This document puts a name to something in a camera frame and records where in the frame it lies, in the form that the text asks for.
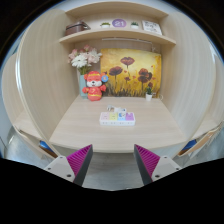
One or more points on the pastel multicolour power strip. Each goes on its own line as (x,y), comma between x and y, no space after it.
(117,118)

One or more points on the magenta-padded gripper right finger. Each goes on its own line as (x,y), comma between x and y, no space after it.
(146,160)

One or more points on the wooden shelf unit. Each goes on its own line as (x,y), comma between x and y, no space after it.
(116,34)

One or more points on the red plush bear toy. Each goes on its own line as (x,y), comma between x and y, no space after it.
(94,87)

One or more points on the yellow poppy flower painting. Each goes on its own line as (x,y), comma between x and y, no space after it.
(133,71)

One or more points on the white power plug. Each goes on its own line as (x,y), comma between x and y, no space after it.
(110,108)

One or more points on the white light bar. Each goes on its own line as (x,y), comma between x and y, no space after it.
(126,40)

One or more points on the small potted green plant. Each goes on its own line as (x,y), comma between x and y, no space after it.
(148,96)

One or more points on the pink and white flower bouquet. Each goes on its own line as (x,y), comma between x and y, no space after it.
(83,58)

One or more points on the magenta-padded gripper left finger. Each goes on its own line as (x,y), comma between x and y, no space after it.
(80,160)

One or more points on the light blue vase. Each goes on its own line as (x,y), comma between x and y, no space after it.
(82,86)

